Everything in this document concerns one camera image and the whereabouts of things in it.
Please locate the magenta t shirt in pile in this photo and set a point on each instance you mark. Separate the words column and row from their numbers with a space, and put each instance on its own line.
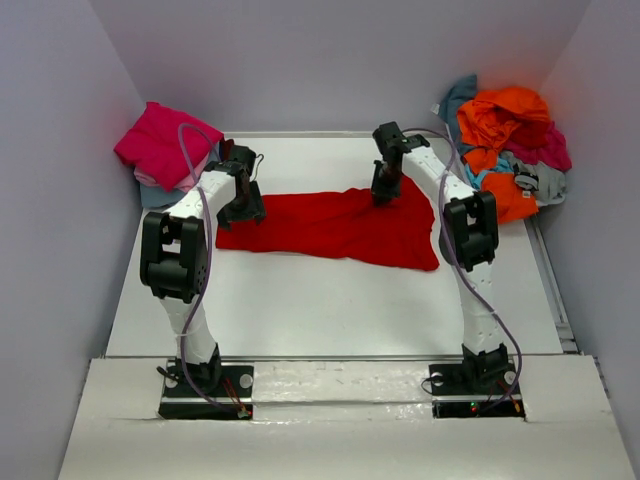
column 553, row 154

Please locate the orange t shirt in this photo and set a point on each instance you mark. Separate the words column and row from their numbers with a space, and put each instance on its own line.
column 487, row 123

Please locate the magenta folded t shirt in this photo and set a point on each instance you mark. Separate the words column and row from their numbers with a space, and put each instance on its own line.
column 160, row 136

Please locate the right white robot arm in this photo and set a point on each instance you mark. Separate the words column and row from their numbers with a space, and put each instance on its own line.
column 468, row 242

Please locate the grey t shirt in pile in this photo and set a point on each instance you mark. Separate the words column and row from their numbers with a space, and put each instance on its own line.
column 547, row 185

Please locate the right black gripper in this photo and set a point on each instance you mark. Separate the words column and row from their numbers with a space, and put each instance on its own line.
column 384, row 186

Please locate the red t shirt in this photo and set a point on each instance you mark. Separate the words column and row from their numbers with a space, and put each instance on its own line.
column 340, row 225

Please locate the light blue t shirt in pile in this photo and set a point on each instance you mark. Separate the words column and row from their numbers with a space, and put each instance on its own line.
column 476, row 179

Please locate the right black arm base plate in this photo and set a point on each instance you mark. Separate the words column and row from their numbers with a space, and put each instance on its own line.
column 456, row 397

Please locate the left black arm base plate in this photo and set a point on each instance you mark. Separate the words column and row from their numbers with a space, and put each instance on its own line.
column 230, row 400

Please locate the teal-grey t shirt in pile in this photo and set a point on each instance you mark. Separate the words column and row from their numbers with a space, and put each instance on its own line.
column 462, row 91

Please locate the grey-blue folded t shirt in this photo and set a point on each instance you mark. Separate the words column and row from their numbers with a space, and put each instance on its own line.
column 153, row 195

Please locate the maroon folded t shirt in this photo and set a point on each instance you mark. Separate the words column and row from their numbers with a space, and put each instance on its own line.
column 224, row 148

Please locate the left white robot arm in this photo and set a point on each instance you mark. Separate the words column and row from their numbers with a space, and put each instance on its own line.
column 175, row 262

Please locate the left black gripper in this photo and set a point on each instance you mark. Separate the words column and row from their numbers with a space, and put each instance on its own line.
column 242, row 211

